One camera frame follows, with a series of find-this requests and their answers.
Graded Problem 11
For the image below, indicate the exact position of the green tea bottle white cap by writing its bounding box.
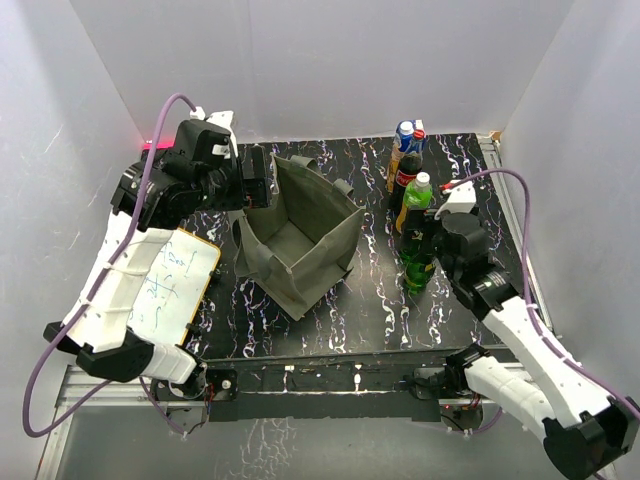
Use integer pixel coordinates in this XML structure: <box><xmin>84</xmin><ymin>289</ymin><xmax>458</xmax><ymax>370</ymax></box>
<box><xmin>395</xmin><ymin>172</ymin><xmax>432</xmax><ymax>233</ymax></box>

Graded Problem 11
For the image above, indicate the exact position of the grey canvas bag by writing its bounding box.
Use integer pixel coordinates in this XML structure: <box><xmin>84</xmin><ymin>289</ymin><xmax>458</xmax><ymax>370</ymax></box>
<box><xmin>229</xmin><ymin>154</ymin><xmax>365</xmax><ymax>321</ymax></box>

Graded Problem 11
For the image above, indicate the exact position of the cola bottle red cap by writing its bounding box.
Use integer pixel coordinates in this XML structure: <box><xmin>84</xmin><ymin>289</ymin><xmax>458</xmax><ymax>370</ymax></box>
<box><xmin>389</xmin><ymin>130</ymin><xmax>426</xmax><ymax>214</ymax></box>

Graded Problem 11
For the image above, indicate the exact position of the blue top juice carton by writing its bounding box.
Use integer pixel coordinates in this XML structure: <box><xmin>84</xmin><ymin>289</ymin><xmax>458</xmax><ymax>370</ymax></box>
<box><xmin>385</xmin><ymin>118</ymin><xmax>426</xmax><ymax>194</ymax></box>

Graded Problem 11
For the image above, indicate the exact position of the dark green glass bottle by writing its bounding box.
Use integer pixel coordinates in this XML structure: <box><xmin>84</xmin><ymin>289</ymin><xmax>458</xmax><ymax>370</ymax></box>
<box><xmin>401</xmin><ymin>209</ymin><xmax>425</xmax><ymax>241</ymax></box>

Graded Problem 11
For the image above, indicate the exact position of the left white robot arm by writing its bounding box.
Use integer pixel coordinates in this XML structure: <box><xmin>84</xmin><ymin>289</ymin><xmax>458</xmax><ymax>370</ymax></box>
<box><xmin>43</xmin><ymin>111</ymin><xmax>269</xmax><ymax>399</ymax></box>

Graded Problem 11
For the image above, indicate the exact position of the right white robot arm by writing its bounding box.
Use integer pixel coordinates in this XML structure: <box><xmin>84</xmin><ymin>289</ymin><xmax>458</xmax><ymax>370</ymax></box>
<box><xmin>408</xmin><ymin>210</ymin><xmax>639</xmax><ymax>479</ymax></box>

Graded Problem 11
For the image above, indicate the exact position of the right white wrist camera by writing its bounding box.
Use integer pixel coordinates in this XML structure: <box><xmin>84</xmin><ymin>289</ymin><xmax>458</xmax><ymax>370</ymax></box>
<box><xmin>434</xmin><ymin>180</ymin><xmax>477</xmax><ymax>220</ymax></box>

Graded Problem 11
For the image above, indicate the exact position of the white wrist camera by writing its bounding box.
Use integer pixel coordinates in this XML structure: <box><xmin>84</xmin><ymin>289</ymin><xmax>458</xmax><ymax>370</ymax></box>
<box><xmin>190</xmin><ymin>106</ymin><xmax>238</xmax><ymax>160</ymax></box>
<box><xmin>434</xmin><ymin>180</ymin><xmax>477</xmax><ymax>220</ymax></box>

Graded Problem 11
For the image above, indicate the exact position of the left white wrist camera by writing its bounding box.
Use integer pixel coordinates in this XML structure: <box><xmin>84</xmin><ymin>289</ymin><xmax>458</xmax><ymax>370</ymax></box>
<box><xmin>190</xmin><ymin>106</ymin><xmax>238</xmax><ymax>160</ymax></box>

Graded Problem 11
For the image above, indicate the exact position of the aluminium frame rail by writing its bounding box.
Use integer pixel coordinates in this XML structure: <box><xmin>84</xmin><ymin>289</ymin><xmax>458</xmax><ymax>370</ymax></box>
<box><xmin>479</xmin><ymin>135</ymin><xmax>616</xmax><ymax>480</ymax></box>

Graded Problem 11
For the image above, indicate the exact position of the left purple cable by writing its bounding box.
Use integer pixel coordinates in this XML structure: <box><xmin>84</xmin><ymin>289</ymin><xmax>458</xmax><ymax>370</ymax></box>
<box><xmin>21</xmin><ymin>92</ymin><xmax>201</xmax><ymax>438</ymax></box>

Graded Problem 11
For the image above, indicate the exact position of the white board orange frame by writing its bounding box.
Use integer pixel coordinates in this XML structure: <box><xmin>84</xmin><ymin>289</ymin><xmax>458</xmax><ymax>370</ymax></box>
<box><xmin>128</xmin><ymin>229</ymin><xmax>221</xmax><ymax>345</ymax></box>

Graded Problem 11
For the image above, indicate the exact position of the black front mounting rail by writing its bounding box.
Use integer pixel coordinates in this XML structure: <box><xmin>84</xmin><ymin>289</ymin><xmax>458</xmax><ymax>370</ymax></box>
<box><xmin>199</xmin><ymin>349</ymin><xmax>506</xmax><ymax>424</ymax></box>

